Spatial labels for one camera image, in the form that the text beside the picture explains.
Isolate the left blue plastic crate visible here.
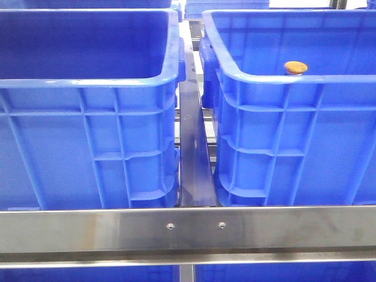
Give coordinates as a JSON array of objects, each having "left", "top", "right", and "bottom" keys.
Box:
[{"left": 1, "top": 9, "right": 186, "bottom": 211}]

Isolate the steel centre divider bar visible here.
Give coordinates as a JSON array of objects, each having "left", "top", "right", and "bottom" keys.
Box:
[{"left": 179, "top": 21, "right": 217, "bottom": 207}]

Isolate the lower left blue crate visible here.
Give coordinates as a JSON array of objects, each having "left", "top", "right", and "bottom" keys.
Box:
[{"left": 1, "top": 266, "right": 179, "bottom": 281}]

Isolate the blue crate far left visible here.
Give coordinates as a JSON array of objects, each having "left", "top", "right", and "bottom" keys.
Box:
[{"left": 1, "top": 0, "right": 183, "bottom": 22}]

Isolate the distant tall blue crate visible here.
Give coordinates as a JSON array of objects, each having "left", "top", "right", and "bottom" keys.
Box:
[{"left": 184, "top": 0, "right": 270, "bottom": 19}]

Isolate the lower right blue crate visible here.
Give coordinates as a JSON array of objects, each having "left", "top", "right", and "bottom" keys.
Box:
[{"left": 196, "top": 261, "right": 375, "bottom": 281}]

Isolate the steel front shelf rail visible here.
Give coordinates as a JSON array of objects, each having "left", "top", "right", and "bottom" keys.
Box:
[{"left": 1, "top": 206, "right": 375, "bottom": 268}]

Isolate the yellow mushroom push button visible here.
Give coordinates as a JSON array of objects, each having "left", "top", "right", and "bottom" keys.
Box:
[{"left": 284, "top": 61, "right": 308, "bottom": 76}]

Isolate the large blue plastic crate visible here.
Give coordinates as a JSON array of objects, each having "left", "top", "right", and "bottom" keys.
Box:
[{"left": 200, "top": 9, "right": 375, "bottom": 206}]

